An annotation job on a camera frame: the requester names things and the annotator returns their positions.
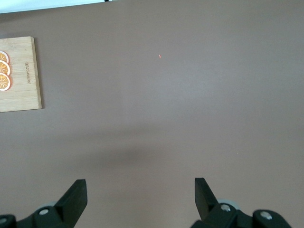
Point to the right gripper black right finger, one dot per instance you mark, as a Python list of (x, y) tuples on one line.
[(213, 215)]

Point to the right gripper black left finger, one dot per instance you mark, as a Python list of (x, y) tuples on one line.
[(59, 213)]

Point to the orange slice toy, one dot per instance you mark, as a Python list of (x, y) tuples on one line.
[(2, 56), (3, 82), (3, 67)]

